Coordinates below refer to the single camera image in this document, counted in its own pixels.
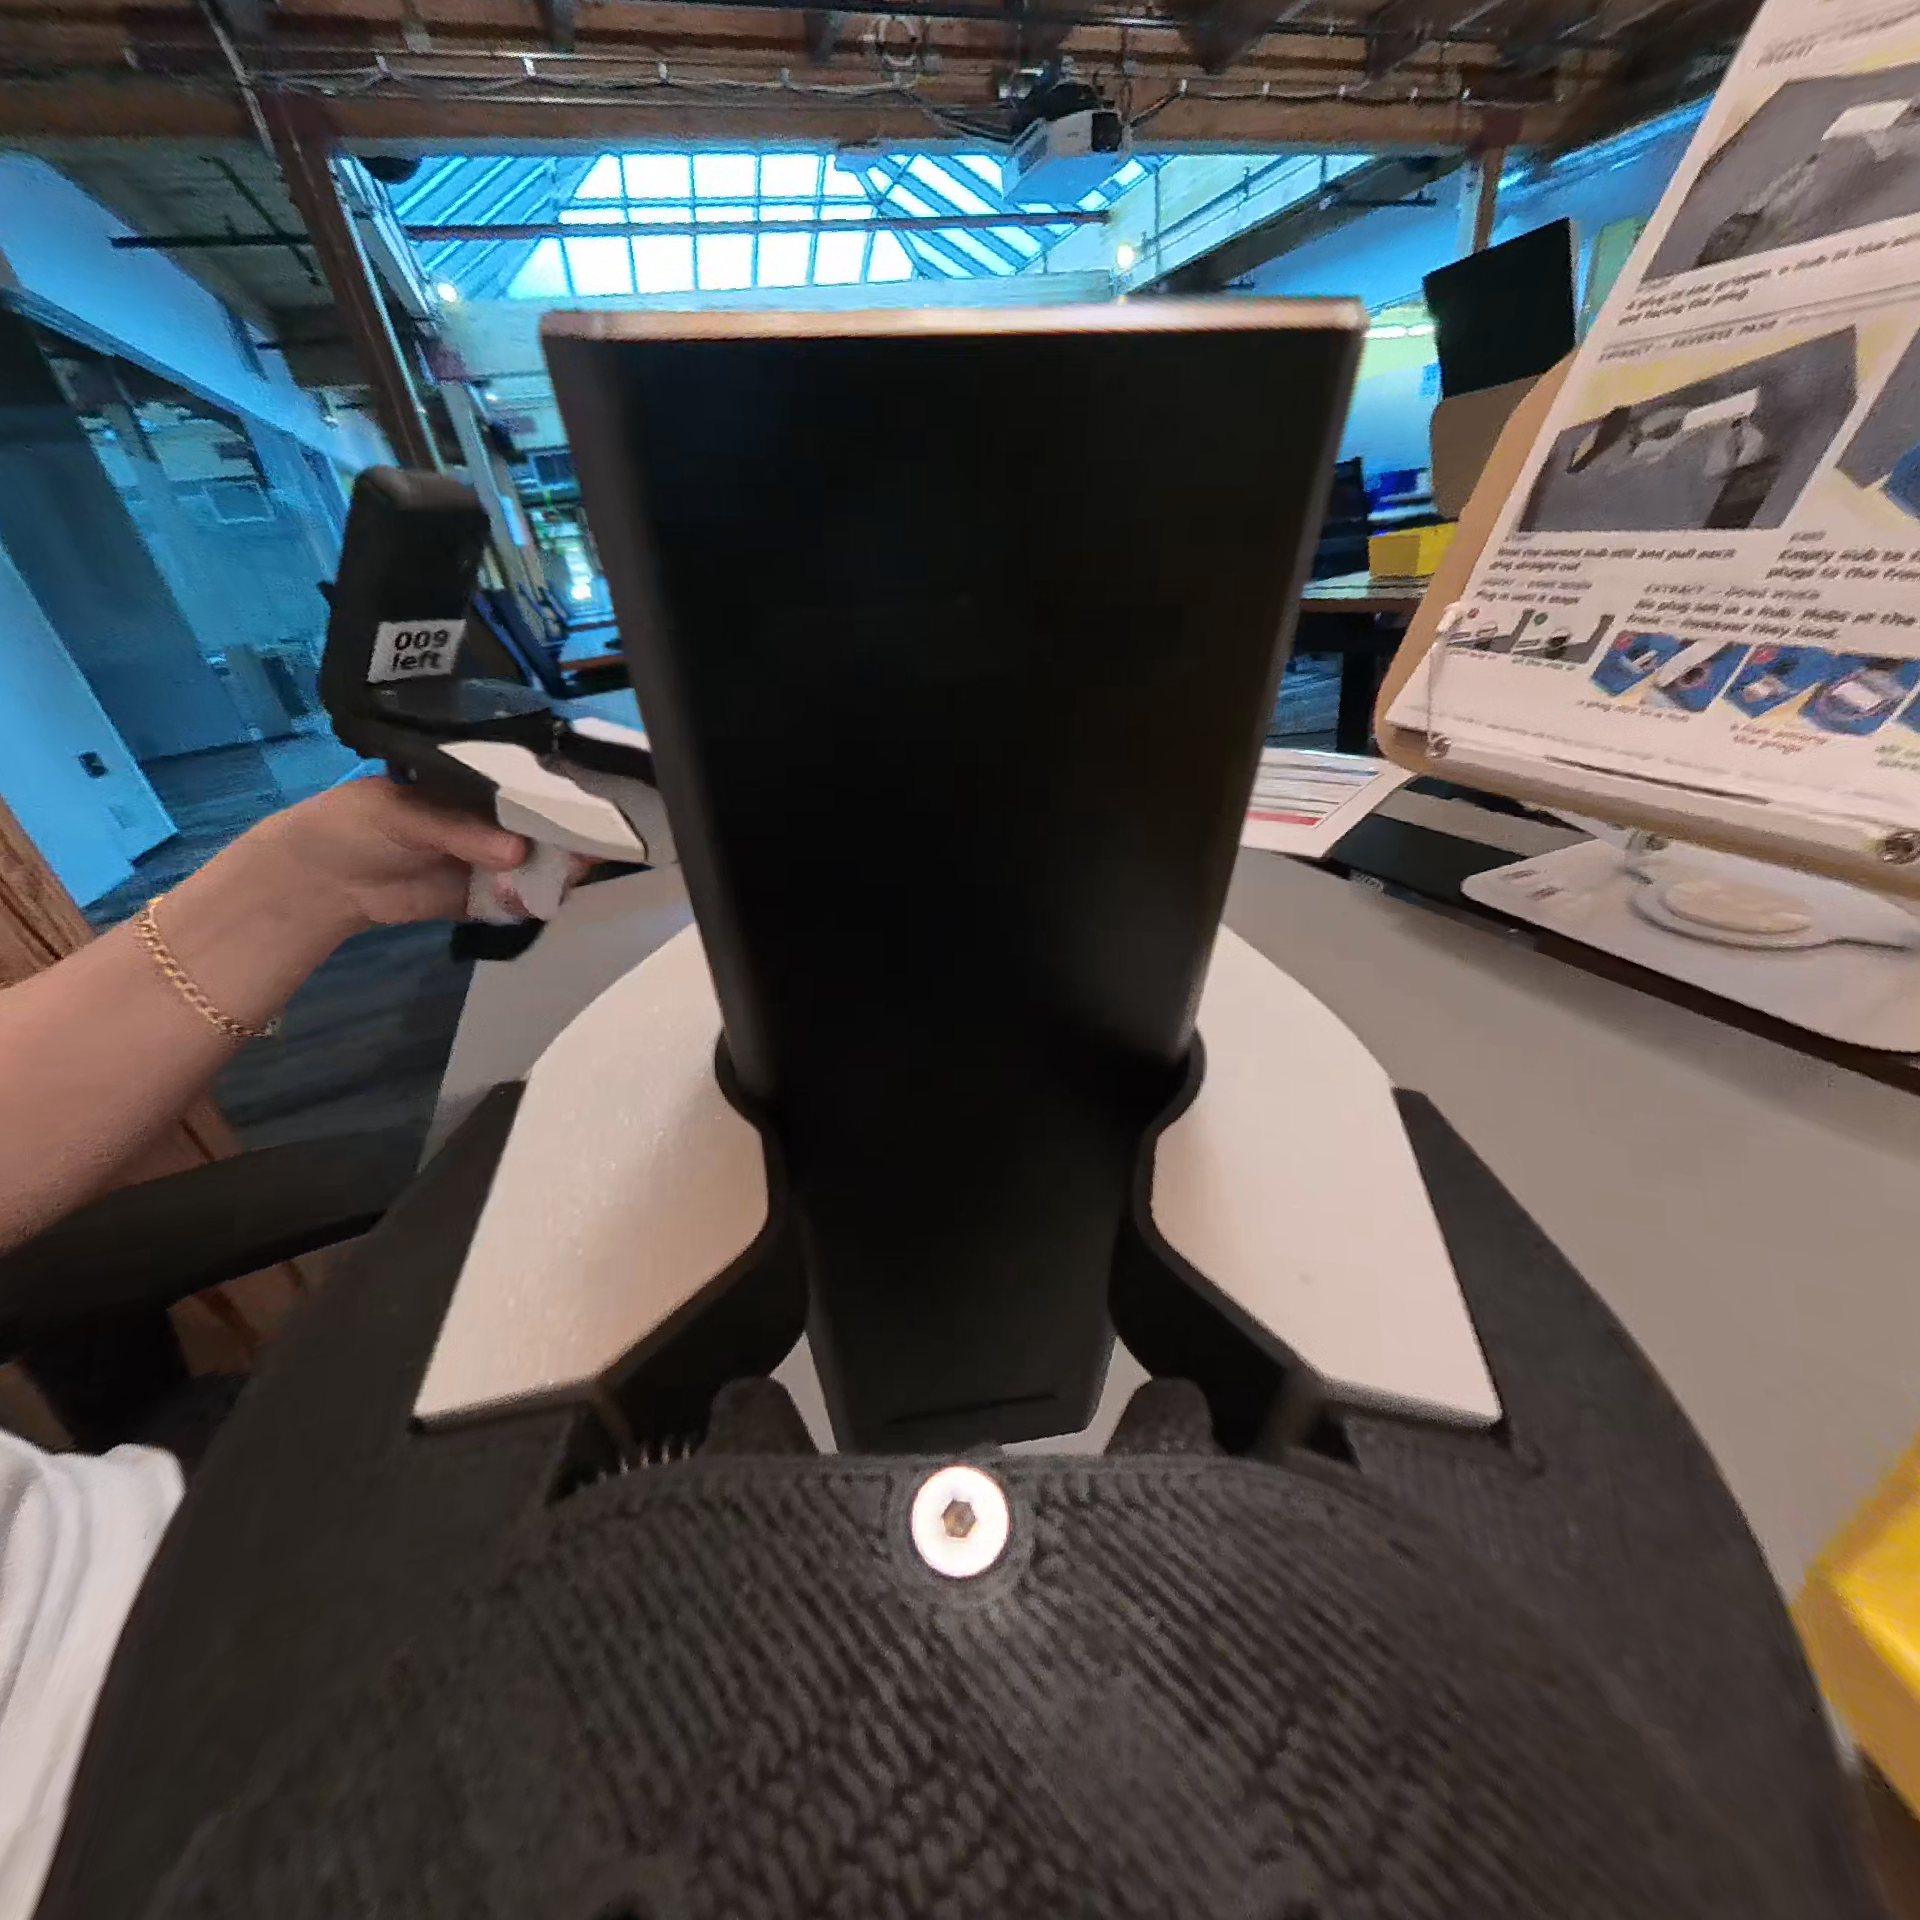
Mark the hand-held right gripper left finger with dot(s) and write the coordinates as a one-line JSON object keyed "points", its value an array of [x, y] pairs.
{"points": [[600, 1243]]}

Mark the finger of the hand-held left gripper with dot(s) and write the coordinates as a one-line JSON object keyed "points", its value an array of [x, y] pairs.
{"points": [[615, 732], [562, 809]]}

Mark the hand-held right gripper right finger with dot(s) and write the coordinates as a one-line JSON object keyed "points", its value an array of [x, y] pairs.
{"points": [[1319, 1229]]}

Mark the black multi-port usb hub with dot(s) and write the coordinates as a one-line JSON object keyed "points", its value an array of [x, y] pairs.
{"points": [[960, 749]]}

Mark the yellow plastic bin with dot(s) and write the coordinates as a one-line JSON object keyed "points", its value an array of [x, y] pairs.
{"points": [[1868, 1604]]}

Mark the person's left forearm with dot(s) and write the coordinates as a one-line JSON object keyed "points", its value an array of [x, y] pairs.
{"points": [[106, 1080]]}

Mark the person's left hand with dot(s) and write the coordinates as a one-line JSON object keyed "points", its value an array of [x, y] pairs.
{"points": [[375, 856]]}

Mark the black office chair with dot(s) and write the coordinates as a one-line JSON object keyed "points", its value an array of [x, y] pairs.
{"points": [[180, 1229]]}

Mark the laminated paper sheet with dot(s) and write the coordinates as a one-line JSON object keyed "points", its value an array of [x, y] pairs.
{"points": [[1319, 796]]}

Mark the small yellow bin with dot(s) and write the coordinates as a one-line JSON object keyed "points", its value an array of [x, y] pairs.
{"points": [[1411, 552]]}

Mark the white ceiling projector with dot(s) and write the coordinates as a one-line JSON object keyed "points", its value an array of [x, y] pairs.
{"points": [[1065, 143]]}

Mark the printed instruction sheet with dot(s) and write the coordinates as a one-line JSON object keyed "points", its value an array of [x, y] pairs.
{"points": [[1723, 451]]}

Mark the black monitor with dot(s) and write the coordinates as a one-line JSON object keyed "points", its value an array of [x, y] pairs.
{"points": [[1499, 306]]}

